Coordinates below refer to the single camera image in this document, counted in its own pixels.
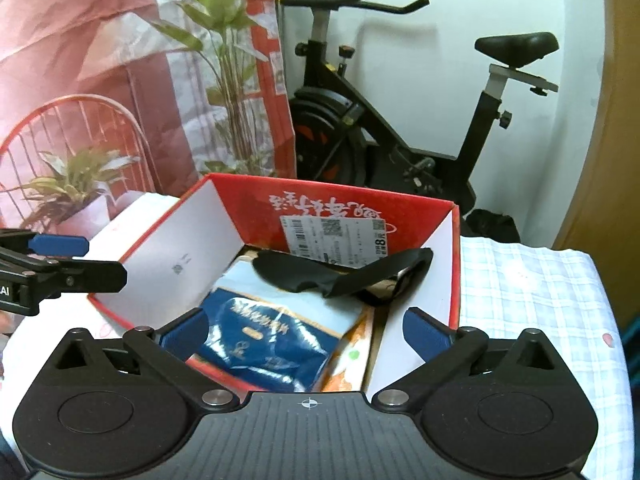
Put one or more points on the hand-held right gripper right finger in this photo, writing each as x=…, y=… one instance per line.
x=425, y=335

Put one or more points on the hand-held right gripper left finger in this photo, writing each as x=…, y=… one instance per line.
x=187, y=332

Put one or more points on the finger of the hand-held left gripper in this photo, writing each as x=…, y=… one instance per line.
x=60, y=245
x=95, y=275

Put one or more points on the red strawberry print cardboard box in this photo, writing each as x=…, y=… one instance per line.
x=165, y=255

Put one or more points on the black cloth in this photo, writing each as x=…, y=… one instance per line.
x=345, y=280

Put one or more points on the dark blue plastic packet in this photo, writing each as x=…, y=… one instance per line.
x=260, y=330

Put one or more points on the orange packet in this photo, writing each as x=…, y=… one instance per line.
x=350, y=360

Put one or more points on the checkered strawberry print bedsheet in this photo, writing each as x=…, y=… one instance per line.
x=525, y=300

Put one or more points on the black item on floor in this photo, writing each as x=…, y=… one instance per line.
x=492, y=225

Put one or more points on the black exercise bike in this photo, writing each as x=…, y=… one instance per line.
x=340, y=125

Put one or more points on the wooden door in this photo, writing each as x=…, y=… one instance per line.
x=610, y=160

